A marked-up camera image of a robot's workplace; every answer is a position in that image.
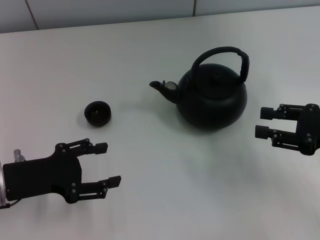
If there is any black teapot with loop handle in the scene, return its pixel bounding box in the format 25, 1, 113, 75
149, 46, 251, 134

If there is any small black teacup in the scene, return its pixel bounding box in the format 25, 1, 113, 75
84, 100, 112, 128

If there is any left arm cable with connector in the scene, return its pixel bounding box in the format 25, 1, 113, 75
0, 148, 26, 209

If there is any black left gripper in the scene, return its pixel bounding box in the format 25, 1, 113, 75
2, 137, 123, 205

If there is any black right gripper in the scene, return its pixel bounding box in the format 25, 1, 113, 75
254, 103, 320, 157

